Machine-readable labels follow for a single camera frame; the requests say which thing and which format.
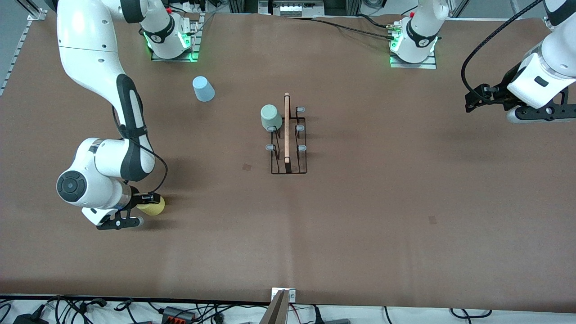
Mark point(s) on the pale green plastic cup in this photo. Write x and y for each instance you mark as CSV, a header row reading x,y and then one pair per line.
x,y
270,116

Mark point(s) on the dark equipment frame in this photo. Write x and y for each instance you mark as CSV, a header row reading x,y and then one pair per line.
x,y
342,6

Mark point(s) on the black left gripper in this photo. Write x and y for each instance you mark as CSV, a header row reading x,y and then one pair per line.
x,y
501,93

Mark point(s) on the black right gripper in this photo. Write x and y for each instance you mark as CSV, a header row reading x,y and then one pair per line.
x,y
135,200

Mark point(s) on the small grey metal bracket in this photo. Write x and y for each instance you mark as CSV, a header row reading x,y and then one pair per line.
x,y
292,294

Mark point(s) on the white socket strip with plugs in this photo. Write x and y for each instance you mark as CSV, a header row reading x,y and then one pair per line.
x,y
193,5

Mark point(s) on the short aluminium extrusion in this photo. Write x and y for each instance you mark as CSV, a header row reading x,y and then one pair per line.
x,y
38,13
459,8
515,8

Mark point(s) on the yellow plastic cup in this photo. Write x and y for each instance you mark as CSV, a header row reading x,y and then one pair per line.
x,y
155,208

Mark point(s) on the large table cover sheet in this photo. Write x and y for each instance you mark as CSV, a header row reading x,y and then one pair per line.
x,y
315,247

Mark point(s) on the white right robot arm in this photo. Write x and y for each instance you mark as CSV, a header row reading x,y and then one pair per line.
x,y
90,45

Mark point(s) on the light blue plastic cup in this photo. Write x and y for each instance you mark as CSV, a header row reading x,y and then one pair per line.
x,y
203,90

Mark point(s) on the orange lever connector block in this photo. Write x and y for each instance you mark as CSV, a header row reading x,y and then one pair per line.
x,y
177,315

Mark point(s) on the brown slanted post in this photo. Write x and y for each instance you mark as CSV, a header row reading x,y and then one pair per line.
x,y
275,312

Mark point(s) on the white power strip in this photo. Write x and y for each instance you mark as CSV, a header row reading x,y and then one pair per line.
x,y
292,9

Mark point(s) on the aluminium arm base plate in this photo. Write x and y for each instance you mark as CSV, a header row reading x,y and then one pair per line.
x,y
193,45
414,65

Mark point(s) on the perforated aluminium rail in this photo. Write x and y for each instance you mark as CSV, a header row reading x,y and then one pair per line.
x,y
11,67

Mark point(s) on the black power adapter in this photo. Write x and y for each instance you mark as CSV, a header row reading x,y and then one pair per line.
x,y
29,320

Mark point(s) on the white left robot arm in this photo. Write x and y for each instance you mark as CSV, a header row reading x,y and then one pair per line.
x,y
420,38

